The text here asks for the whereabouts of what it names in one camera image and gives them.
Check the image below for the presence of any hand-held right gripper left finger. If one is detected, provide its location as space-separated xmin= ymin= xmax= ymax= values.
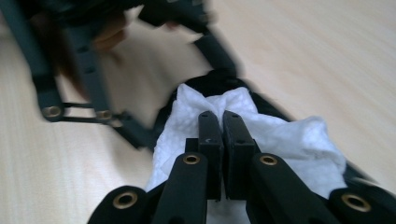
xmin=197 ymin=110 xmax=226 ymax=201

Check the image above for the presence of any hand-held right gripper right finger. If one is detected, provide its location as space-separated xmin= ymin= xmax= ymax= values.
xmin=221 ymin=109 xmax=260 ymax=201

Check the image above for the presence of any white wet wipe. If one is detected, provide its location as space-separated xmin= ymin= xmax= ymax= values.
xmin=144 ymin=83 xmax=348 ymax=224

